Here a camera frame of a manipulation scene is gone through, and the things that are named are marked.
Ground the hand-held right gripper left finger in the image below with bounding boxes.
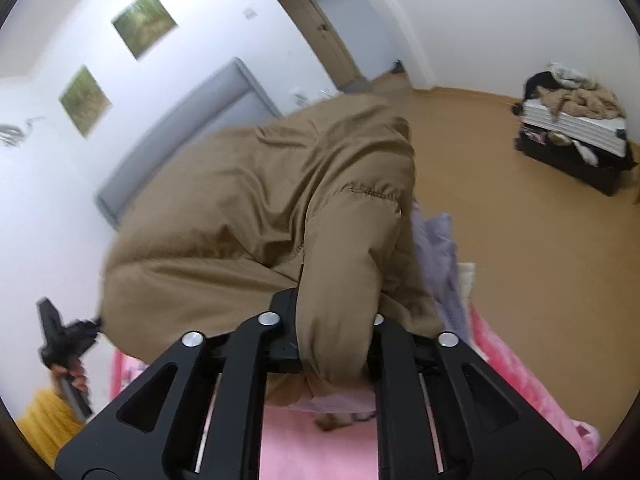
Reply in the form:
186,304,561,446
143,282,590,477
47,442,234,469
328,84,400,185
54,287,303,480

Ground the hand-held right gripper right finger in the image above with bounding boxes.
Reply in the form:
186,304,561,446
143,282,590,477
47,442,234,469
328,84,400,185
370,312,583,480

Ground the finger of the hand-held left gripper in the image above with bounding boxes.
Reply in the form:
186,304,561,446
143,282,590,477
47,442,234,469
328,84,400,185
70,316,104,350

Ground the brown hooded puffer jacket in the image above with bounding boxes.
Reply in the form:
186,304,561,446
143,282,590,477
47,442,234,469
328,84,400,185
100,92,453,413

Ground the person's left forearm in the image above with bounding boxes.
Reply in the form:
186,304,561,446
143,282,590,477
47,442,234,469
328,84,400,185
15,389,88,467

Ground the pile of clothes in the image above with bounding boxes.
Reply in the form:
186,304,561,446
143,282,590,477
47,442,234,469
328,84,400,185
522,61,630,121

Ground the person's left hand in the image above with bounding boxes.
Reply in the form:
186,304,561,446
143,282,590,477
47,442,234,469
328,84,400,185
51,361,90,397

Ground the lilac folded quilt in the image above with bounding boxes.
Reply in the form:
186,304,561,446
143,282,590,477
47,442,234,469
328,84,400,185
410,200,473,346

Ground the pink printed blanket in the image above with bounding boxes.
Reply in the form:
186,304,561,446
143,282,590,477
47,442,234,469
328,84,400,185
110,305,598,480

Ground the grey padded bed headboard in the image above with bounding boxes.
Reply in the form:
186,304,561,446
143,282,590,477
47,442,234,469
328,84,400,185
95,57,283,231

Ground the open suitcase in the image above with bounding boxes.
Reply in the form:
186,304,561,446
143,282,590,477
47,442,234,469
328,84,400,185
515,97,640,197

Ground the wooden door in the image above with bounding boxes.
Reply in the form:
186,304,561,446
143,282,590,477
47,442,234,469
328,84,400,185
267,0,363,93

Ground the white air conditioner hose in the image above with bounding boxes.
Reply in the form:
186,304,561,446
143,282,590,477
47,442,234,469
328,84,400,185
0,116,47,148

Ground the green landscape wall picture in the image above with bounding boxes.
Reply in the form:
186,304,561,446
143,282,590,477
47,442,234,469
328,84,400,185
58,65,112,138
111,0,178,61

